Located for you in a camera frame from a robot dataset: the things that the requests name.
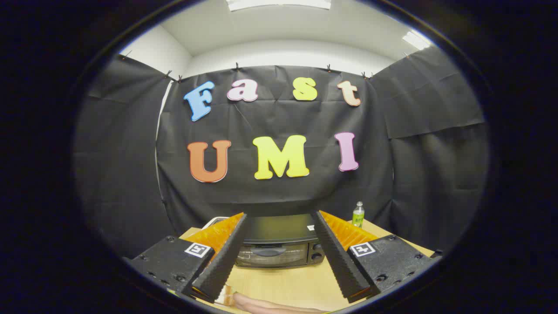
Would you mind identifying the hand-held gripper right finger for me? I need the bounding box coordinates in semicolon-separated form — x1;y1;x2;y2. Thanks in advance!
310;210;443;304

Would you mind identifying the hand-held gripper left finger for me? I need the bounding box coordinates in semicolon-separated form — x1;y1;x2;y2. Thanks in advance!
123;212;249;304

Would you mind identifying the black toaster oven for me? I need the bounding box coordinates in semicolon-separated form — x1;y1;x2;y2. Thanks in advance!
235;214;327;268

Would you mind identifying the white pop-up toaster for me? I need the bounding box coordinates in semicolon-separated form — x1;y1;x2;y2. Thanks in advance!
201;216;230;230

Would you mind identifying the green drink bottle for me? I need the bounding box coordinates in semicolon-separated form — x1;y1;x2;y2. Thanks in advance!
352;201;365;229

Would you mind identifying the narrow ceiling light panel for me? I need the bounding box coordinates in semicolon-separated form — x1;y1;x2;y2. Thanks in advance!
402;31;432;51

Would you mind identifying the wide ceiling light panel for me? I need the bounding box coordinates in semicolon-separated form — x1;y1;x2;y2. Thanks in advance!
226;0;332;11

